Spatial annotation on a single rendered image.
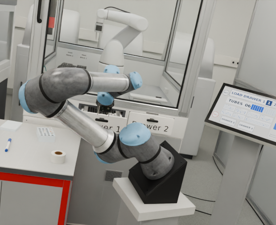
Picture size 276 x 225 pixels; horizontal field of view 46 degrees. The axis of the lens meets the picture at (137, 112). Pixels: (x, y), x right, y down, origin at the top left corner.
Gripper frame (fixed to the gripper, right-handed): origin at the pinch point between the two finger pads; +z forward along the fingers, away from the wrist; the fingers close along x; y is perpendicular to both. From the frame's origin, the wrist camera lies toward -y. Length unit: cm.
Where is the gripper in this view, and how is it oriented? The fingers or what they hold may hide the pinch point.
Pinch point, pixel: (103, 111)
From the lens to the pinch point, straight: 180.9
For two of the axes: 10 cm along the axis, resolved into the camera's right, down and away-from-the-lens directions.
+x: 9.8, 1.6, 1.4
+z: -2.1, 6.1, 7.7
